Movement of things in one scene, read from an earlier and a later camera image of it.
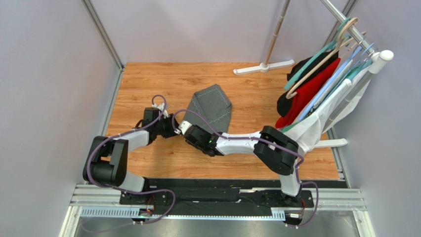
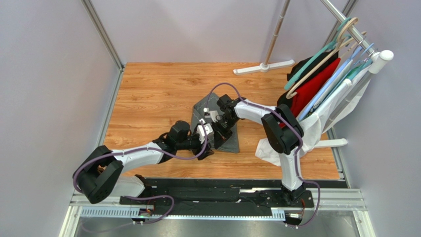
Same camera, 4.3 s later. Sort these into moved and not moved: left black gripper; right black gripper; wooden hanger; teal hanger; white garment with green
Moved: right black gripper; left black gripper
Not moved: white garment with green; wooden hanger; teal hanger
